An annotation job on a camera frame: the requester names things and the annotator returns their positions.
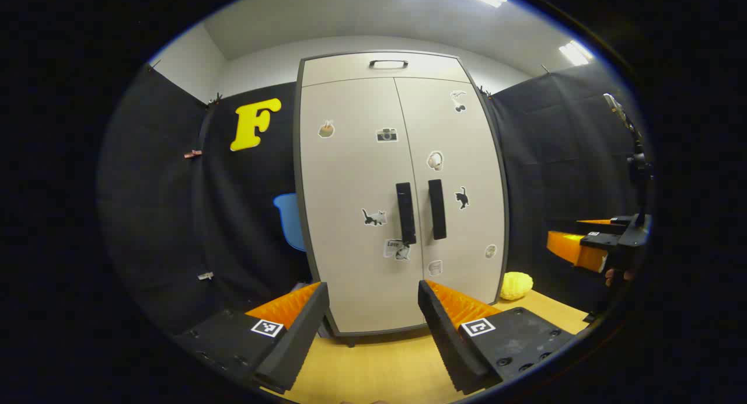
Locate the short ceiling light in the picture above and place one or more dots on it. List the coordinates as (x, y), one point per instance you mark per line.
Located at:
(575, 52)

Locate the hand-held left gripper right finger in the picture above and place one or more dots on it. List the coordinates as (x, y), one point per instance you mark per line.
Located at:
(446, 340)

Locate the grey cabinet drawer front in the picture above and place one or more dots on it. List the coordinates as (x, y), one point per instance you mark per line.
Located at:
(338, 68)

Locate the black cloth clip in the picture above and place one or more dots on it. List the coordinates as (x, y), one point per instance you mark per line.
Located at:
(154, 65)
(485, 91)
(215, 99)

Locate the yellow knobby ball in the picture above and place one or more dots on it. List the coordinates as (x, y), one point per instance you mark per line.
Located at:
(516, 286)

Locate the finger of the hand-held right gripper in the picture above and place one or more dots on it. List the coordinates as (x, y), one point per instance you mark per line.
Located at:
(613, 224)
(575, 249)

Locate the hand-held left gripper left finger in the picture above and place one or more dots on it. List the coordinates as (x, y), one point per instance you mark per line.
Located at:
(300, 334)

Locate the grey cabinet door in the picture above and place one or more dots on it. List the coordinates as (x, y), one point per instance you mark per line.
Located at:
(467, 153)
(350, 182)

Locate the red cloth clip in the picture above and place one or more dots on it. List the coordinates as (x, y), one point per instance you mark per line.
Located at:
(193, 154)

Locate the silver cloth clip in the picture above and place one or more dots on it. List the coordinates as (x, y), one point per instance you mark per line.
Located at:
(205, 275)

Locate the black backdrop cloth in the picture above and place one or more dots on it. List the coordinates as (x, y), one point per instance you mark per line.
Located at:
(163, 217)

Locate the grey double-door shoe cabinet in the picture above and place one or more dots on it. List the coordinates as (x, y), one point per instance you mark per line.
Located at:
(402, 328)

